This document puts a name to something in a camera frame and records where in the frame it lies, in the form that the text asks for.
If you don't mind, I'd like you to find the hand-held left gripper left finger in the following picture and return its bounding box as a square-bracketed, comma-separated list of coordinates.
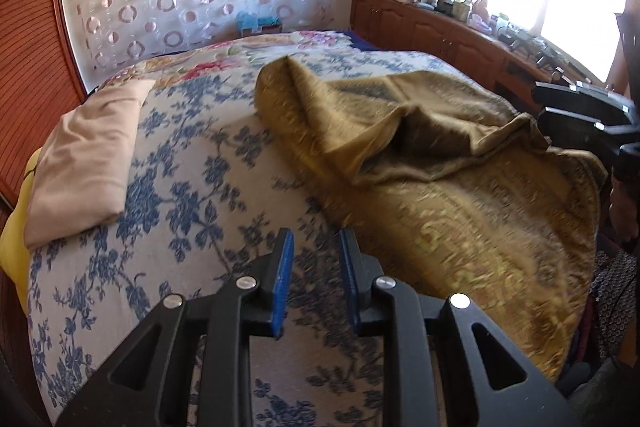
[55, 228, 295, 427]

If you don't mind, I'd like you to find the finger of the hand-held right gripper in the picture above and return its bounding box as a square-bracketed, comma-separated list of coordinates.
[540, 107, 632, 134]
[532, 81, 638, 108]

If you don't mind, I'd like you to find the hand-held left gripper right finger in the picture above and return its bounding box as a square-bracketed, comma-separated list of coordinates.
[339, 228, 583, 427]

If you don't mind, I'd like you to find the golden patterned cloth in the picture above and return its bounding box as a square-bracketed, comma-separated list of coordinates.
[254, 56, 608, 383]

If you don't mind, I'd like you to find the person's right hand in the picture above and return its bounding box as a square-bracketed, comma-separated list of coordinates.
[607, 179, 640, 253]

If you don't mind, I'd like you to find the clutter of small cabinet-top things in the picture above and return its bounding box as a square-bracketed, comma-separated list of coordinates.
[440, 0, 591, 82]

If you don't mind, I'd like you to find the blue floral bedsheet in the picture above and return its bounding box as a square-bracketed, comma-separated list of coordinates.
[27, 42, 561, 427]

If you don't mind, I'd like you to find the long wooden cabinet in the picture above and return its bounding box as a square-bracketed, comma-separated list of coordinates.
[350, 0, 566, 108]

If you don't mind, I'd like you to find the person's dark patterned clothing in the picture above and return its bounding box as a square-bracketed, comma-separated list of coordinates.
[590, 247, 640, 363]

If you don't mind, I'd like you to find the navy blue sheet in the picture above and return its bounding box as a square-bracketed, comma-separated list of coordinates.
[345, 29, 376, 52]

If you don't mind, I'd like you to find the folded pink cloth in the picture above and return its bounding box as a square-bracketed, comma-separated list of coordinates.
[24, 79, 157, 250]

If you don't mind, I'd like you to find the pink floral quilt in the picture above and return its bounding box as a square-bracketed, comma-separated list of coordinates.
[100, 29, 358, 90]

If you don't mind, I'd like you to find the light blue bag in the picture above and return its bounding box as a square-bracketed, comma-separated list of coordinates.
[236, 11, 282, 36]

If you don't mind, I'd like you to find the yellow plush pillow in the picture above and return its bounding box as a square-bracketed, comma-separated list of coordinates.
[0, 147, 43, 313]

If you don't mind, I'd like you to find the wooden headboard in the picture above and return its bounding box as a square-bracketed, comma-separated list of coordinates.
[0, 0, 96, 208]

